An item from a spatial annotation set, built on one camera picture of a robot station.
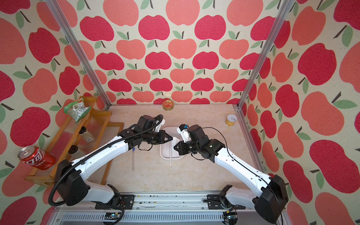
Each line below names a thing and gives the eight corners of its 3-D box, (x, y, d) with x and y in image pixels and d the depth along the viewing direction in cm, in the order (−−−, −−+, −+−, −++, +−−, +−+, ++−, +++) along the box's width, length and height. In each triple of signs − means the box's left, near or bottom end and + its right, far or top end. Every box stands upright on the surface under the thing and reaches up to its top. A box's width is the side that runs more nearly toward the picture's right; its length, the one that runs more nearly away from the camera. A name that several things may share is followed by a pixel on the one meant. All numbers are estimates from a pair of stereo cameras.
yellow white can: (226, 126, 109) (228, 121, 105) (224, 118, 114) (226, 114, 110) (235, 126, 109) (238, 121, 105) (233, 118, 114) (235, 114, 110)
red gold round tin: (162, 110, 119) (161, 108, 116) (163, 102, 126) (162, 99, 123) (173, 110, 119) (173, 108, 116) (173, 102, 126) (173, 99, 123)
